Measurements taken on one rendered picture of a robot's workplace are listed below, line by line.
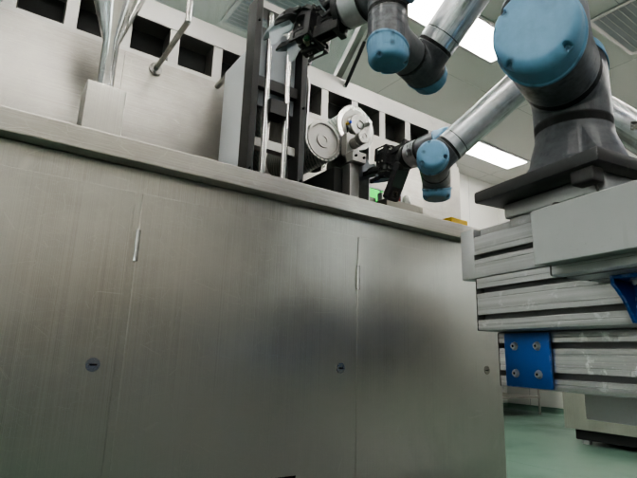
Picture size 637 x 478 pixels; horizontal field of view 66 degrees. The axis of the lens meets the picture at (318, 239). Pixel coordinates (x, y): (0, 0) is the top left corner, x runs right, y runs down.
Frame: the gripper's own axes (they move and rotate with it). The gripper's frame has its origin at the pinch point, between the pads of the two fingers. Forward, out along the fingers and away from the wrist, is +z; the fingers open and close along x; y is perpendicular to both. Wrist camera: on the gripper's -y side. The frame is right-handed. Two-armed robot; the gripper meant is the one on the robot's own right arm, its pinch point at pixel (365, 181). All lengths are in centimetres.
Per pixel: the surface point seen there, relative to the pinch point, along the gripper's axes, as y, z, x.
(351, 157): 2.3, -7.9, 12.0
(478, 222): 113, 264, -404
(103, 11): 28, 6, 81
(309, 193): -21, -31, 41
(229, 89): 25, 17, 41
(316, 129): 11.1, -1.7, 20.6
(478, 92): 171, 128, -232
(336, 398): -63, -29, 31
